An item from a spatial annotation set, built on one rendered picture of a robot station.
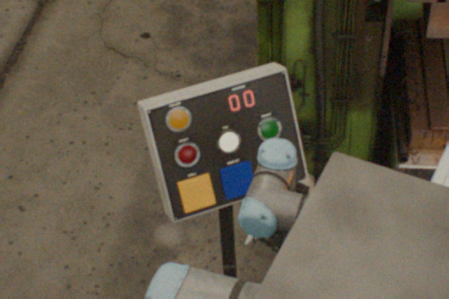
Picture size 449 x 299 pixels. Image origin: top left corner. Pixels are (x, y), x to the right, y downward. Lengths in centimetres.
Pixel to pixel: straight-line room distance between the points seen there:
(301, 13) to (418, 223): 149
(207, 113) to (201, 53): 192
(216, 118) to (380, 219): 134
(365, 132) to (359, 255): 177
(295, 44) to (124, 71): 175
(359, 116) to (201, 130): 54
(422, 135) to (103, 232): 144
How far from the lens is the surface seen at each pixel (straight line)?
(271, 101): 204
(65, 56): 399
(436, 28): 201
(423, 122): 224
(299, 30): 218
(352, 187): 71
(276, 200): 168
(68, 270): 321
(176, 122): 198
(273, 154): 173
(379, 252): 67
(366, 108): 236
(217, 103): 200
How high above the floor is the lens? 257
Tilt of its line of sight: 46 degrees down
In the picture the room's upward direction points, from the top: 4 degrees counter-clockwise
